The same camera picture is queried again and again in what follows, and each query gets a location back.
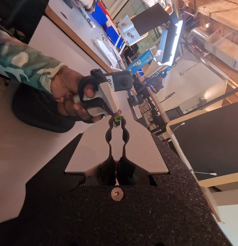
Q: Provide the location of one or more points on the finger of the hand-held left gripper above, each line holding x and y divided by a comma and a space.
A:
117, 125
111, 100

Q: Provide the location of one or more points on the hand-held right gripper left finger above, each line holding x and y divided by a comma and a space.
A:
88, 151

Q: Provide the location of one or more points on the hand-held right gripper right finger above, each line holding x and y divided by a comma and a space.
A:
145, 151

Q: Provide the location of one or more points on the magenta lego flower cluster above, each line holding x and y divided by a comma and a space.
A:
116, 116

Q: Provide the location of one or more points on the person's left forearm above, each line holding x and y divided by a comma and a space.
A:
24, 61

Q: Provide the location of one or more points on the tall blue lego box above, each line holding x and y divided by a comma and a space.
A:
138, 63

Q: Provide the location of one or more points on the person's left hand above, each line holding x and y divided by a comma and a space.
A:
67, 86

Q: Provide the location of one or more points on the small black case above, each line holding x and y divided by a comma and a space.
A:
136, 101

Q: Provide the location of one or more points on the white plastic bags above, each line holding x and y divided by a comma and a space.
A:
107, 51

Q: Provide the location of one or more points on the small blue bin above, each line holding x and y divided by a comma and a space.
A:
113, 32

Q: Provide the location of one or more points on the booklet on clear stand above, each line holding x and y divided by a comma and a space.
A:
128, 28

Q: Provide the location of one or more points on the black honeycomb cushion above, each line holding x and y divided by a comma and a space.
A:
40, 111

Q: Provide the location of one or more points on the black panel with wooden rim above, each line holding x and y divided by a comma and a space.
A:
207, 134

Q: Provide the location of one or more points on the studio light panel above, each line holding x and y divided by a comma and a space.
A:
174, 38

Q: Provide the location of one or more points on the wooden table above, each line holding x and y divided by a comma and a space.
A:
72, 23

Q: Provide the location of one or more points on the ceiling spot lamp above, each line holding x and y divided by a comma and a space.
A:
207, 25

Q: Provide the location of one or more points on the silver ventilation duct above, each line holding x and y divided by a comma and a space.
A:
217, 44

